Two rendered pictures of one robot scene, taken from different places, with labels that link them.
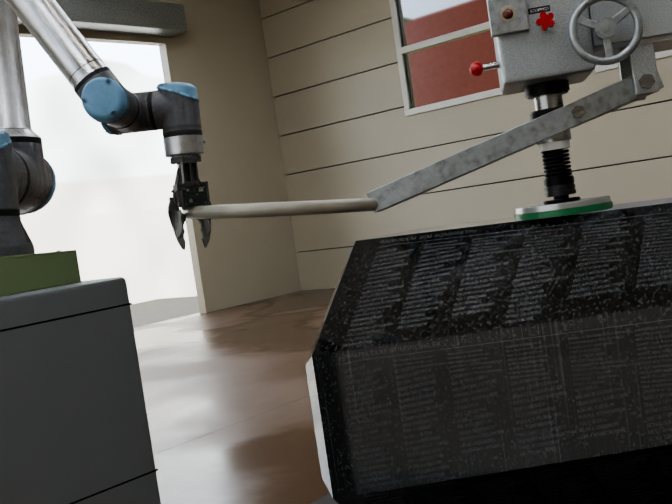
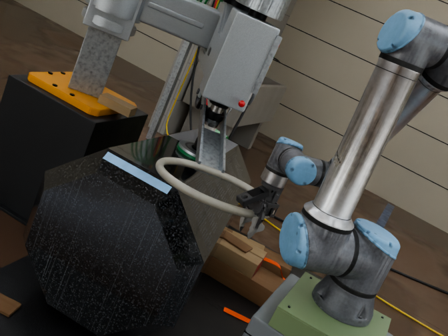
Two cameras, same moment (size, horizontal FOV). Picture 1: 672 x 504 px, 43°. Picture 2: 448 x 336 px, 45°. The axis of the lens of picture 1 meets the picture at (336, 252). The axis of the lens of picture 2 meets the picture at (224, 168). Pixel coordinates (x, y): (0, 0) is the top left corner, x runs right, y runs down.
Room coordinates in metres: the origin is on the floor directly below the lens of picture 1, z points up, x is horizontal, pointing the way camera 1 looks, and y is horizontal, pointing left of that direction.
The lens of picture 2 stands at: (2.88, 1.91, 1.64)
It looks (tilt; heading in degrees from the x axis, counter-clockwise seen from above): 17 degrees down; 246
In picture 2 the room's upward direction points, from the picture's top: 24 degrees clockwise
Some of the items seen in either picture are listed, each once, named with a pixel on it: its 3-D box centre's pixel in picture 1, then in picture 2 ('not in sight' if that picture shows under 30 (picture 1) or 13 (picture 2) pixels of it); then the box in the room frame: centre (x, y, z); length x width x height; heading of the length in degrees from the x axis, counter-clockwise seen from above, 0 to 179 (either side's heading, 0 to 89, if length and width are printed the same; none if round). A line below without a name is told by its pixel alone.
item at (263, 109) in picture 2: not in sight; (231, 109); (0.59, -3.69, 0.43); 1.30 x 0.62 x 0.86; 49
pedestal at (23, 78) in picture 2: not in sight; (63, 151); (2.48, -1.26, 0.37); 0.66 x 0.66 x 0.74; 52
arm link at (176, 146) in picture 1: (185, 147); (273, 177); (1.98, 0.31, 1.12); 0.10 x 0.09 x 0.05; 109
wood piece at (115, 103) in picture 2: not in sight; (117, 105); (2.31, -1.07, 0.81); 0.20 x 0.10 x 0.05; 150
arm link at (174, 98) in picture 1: (178, 110); (285, 156); (1.98, 0.31, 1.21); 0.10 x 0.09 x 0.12; 87
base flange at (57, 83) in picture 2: not in sight; (85, 91); (2.48, -1.26, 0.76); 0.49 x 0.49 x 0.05; 52
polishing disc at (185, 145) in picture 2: (562, 204); (199, 150); (1.96, -0.53, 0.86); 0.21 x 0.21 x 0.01
